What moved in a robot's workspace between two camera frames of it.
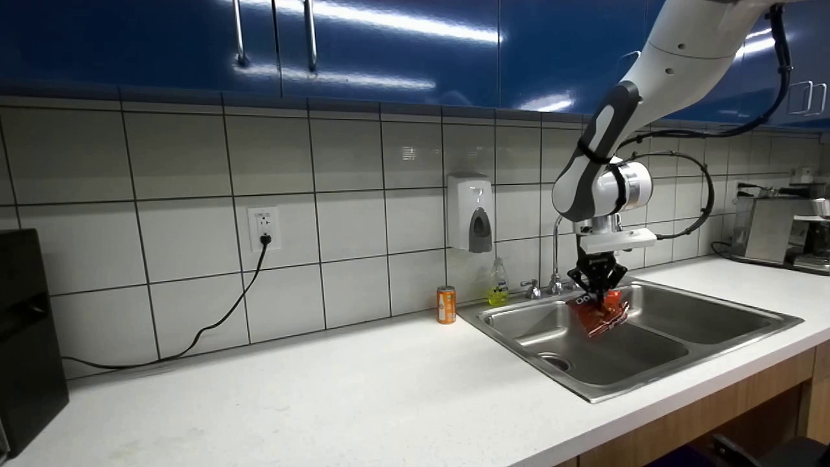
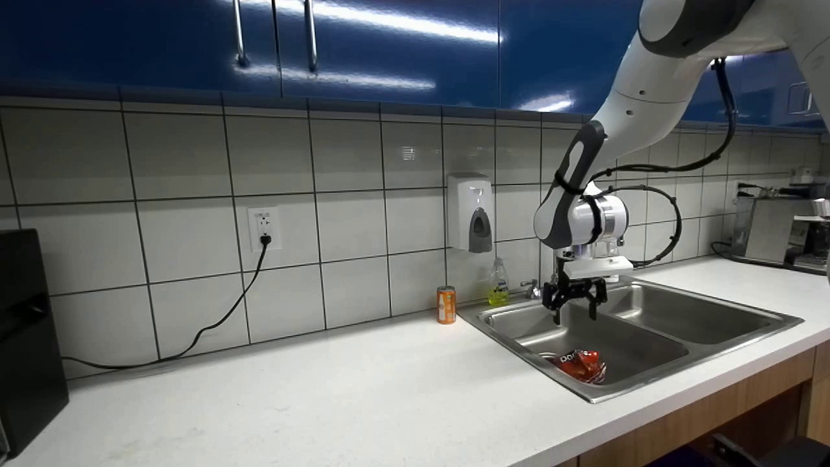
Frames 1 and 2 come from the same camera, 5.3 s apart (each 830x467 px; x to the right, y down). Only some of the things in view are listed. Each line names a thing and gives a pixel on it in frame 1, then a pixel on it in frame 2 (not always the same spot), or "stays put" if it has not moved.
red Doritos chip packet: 602,312 to 581,361
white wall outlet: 266,221 stays put
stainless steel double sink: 668,334 stays put
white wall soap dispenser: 469,215 stays put
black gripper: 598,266 to 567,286
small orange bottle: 446,305 stays put
